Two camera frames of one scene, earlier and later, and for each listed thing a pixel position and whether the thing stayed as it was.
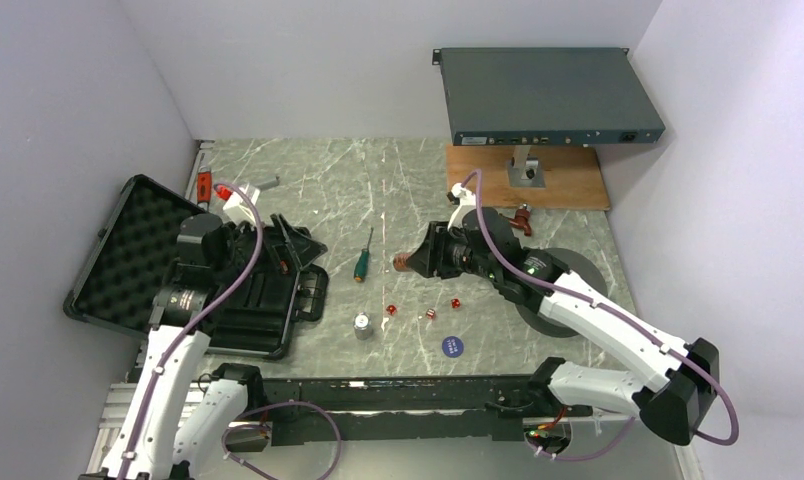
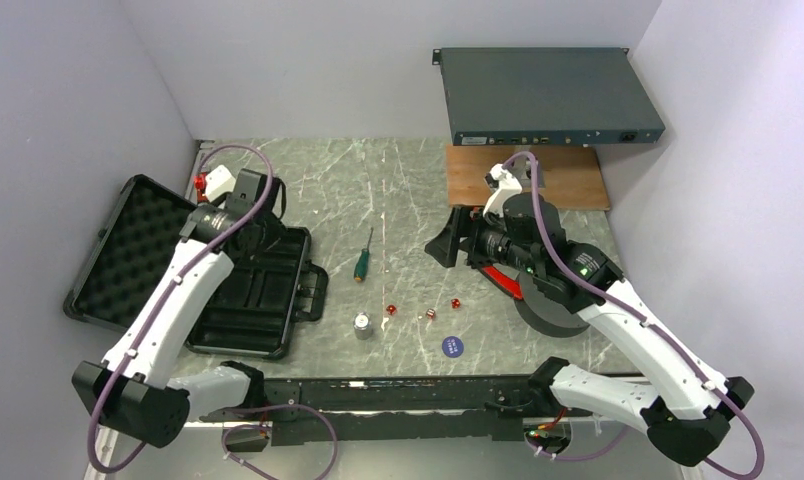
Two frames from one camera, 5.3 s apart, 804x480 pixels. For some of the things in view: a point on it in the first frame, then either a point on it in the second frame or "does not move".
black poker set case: x=115 y=285 does not move
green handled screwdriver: x=361 y=264 does not move
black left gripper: x=302 y=248 → x=270 y=216
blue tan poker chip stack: x=363 y=326 does not move
